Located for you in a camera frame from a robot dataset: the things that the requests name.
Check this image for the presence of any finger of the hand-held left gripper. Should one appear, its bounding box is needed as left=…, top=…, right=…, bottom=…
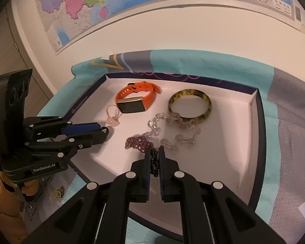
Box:
left=24, top=116, right=101, bottom=139
left=26, top=132, right=108, bottom=158

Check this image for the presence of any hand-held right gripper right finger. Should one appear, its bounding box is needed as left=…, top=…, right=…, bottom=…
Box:
left=158, top=145, right=282, bottom=244

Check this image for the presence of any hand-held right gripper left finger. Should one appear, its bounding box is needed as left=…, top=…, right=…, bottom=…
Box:
left=23, top=147, right=153, bottom=244

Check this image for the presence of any pink stone ring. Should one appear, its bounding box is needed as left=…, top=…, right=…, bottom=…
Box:
left=106, top=104, right=122, bottom=127

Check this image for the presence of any dark purple bead bracelet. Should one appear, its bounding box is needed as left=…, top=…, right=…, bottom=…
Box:
left=124, top=135, right=160, bottom=178

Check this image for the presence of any clear crystal bead bracelet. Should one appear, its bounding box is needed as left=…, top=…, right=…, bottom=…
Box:
left=147, top=112, right=202, bottom=152

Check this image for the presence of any orange smart watch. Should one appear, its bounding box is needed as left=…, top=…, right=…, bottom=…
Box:
left=115, top=81, right=162, bottom=114

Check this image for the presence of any dark blue shallow cardboard box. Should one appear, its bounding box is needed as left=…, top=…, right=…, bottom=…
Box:
left=38, top=72, right=267, bottom=242

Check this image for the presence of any gold green bead ring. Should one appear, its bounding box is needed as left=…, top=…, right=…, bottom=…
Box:
left=49, top=186, right=66, bottom=202

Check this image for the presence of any brown amber bangle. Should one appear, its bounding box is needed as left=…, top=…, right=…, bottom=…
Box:
left=168, top=88, right=212, bottom=124

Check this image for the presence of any person's left hand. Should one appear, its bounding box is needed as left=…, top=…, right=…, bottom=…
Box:
left=20, top=176, right=45, bottom=203

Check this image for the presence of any beige cabinet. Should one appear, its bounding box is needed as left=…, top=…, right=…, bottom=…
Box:
left=0, top=2, right=57, bottom=112

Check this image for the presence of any teal grey printed tablecloth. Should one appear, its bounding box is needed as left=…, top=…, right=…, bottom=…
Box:
left=23, top=49, right=305, bottom=244

